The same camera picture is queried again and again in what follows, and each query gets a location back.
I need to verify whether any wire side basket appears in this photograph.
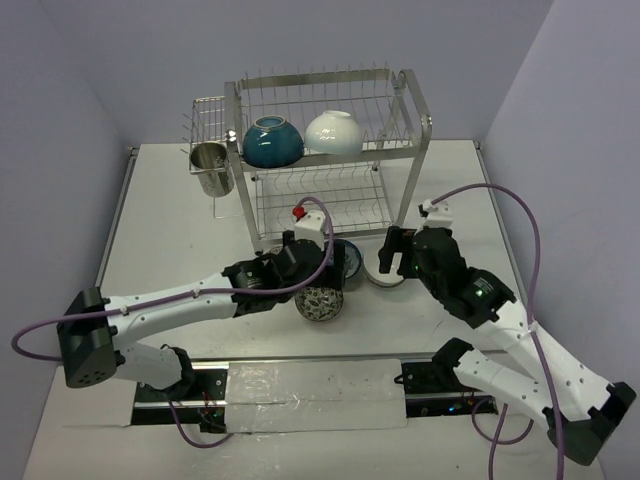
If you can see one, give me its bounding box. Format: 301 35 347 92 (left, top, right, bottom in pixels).
183 96 226 150

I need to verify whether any floral patterned dark bowl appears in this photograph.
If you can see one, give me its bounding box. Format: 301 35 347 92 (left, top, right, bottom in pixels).
294 287 344 322

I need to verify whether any steel two-tier dish rack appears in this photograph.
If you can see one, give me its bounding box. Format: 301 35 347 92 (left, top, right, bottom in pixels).
223 66 433 252

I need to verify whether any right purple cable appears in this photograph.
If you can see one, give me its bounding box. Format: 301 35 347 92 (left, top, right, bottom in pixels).
429 183 566 480

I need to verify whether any teal bowl tan interior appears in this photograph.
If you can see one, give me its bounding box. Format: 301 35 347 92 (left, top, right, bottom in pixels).
242 115 304 169

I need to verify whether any white taped board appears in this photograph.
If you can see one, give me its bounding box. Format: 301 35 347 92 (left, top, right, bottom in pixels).
225 359 407 433

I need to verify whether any white bowl top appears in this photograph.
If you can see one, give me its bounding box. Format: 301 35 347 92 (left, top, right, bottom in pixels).
304 110 364 155

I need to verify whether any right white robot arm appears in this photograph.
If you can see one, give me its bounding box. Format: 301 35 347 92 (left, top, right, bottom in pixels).
378 226 637 466

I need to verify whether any purple cable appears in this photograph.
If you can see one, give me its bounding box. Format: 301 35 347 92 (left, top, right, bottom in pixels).
429 183 566 480
11 197 337 449

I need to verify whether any white bowl dark rim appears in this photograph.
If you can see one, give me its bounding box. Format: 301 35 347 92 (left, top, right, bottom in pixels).
363 248 404 288

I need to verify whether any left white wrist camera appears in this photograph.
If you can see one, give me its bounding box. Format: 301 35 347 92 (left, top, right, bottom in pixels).
292 203 328 250

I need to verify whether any steel utensil cup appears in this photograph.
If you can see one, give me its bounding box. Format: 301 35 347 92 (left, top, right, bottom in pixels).
189 141 235 198

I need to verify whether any black mounting rail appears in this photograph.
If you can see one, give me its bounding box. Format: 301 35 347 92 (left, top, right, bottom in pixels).
131 359 496 434

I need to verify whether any blue patterned bowl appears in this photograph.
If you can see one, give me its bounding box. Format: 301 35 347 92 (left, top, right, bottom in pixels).
335 239 363 282

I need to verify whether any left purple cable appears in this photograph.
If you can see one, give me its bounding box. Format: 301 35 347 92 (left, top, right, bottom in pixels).
11 197 337 449

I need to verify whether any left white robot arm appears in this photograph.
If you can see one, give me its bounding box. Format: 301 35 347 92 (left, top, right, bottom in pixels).
56 232 345 400

